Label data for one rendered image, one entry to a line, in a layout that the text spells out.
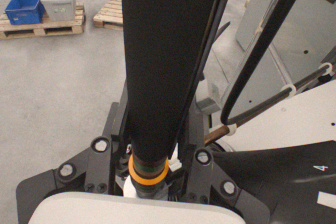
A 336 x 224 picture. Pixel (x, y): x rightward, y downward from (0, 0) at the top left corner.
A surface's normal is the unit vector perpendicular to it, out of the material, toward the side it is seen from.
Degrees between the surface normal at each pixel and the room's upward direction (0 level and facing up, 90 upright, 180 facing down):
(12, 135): 0
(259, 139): 50
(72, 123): 0
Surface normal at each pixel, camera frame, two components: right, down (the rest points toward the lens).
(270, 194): -0.30, -0.91
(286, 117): -0.68, -0.51
